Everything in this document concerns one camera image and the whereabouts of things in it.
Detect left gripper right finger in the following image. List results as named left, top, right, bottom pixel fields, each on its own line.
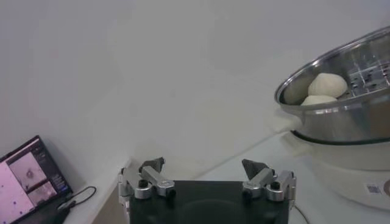
left=241, top=158, right=297, bottom=202

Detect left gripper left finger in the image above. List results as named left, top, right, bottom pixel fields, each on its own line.
left=118, top=156, right=177, bottom=201

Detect white steamed baozi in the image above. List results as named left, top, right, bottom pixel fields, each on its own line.
left=307, top=72, right=349, bottom=99
left=300, top=94, right=338, bottom=107

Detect perforated steel steamer basket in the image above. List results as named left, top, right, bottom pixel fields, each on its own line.
left=274, top=26, right=390, bottom=145

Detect white side table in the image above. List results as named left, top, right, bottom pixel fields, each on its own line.
left=62, top=156, right=132, bottom=224

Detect cream electric cooking pot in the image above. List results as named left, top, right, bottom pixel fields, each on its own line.
left=272, top=109, right=390, bottom=211

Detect black open laptop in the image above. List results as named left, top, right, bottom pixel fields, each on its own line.
left=0, top=135, right=74, bottom=224

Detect black looped cable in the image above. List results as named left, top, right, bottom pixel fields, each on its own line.
left=57, top=185, right=98, bottom=212

